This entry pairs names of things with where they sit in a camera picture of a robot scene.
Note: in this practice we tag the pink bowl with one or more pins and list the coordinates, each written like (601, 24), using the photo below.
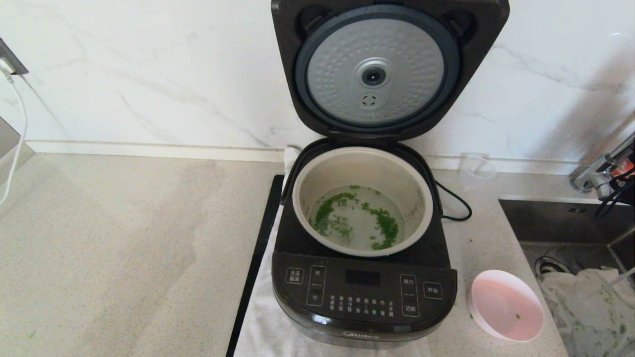
(506, 307)

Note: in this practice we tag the black rice cooker base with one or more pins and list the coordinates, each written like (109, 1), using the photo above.
(362, 297)

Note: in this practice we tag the clear plastic measuring cup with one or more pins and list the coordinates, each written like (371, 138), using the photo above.
(476, 168)

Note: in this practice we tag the chopped green onion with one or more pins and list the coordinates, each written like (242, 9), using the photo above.
(384, 223)

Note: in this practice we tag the white towel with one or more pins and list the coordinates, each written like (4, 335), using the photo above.
(263, 329)

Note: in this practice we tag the chrome faucet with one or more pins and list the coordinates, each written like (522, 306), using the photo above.
(598, 178)

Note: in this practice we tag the grey metal panel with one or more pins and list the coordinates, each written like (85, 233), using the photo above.
(7, 139)

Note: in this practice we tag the white crumpled cloth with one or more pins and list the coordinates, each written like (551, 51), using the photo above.
(585, 307)

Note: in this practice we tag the black wall socket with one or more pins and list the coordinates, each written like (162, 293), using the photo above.
(10, 57)

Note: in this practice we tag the steel sink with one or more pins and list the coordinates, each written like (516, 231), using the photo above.
(555, 223)

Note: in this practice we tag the grey inner pot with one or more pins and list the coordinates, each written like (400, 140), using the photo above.
(362, 166)

